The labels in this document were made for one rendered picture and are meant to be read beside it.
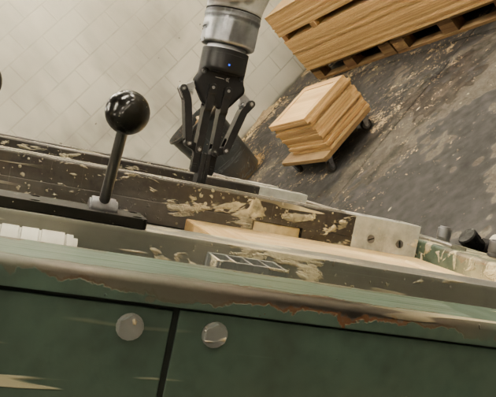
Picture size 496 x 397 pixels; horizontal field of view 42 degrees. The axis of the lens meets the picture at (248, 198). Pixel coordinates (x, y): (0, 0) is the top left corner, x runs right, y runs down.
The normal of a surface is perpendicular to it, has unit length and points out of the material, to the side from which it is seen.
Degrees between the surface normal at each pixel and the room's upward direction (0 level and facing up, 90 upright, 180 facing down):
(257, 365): 90
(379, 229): 90
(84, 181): 90
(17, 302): 90
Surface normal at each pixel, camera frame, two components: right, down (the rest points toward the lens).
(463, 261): -0.93, -0.18
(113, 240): 0.30, 0.11
